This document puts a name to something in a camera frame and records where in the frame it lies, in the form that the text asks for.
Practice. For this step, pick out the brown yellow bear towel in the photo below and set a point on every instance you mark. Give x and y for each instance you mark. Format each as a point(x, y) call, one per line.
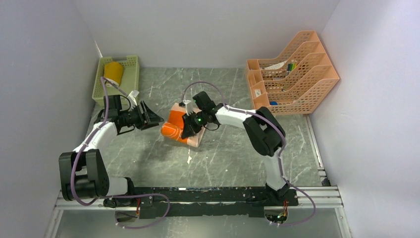
point(113, 72)

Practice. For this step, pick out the orange plastic file organizer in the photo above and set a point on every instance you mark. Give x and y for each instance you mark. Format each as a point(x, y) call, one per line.
point(301, 90)

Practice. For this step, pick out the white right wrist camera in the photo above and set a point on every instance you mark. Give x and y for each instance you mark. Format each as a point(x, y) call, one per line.
point(189, 106)

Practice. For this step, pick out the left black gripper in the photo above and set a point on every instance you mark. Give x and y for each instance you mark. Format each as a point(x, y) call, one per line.
point(148, 119)

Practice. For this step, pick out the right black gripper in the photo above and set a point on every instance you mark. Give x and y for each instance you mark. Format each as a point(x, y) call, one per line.
point(189, 129)

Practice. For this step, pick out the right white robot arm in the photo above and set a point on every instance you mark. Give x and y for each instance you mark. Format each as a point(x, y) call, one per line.
point(266, 135)

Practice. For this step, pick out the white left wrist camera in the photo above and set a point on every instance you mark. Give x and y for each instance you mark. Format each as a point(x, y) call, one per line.
point(132, 98)

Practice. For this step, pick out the orange and cream towel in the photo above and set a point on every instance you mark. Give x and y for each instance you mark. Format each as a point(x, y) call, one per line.
point(173, 127)

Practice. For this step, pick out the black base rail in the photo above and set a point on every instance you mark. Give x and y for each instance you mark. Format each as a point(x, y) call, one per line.
point(195, 210)

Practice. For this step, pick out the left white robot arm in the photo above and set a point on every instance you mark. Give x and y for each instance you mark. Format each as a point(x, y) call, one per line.
point(82, 171)

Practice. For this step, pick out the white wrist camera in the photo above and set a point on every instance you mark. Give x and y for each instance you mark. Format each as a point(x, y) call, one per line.
point(132, 98)
point(189, 106)

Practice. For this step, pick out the coloured pens in organizer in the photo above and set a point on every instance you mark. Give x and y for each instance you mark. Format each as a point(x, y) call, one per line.
point(291, 66)

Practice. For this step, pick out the green plastic basket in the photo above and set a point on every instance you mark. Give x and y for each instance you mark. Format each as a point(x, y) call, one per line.
point(130, 78)

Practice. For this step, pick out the white paper in organizer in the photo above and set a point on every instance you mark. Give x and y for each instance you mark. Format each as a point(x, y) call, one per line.
point(275, 66)

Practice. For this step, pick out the aluminium frame rail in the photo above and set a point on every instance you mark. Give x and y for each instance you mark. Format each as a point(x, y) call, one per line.
point(306, 197)

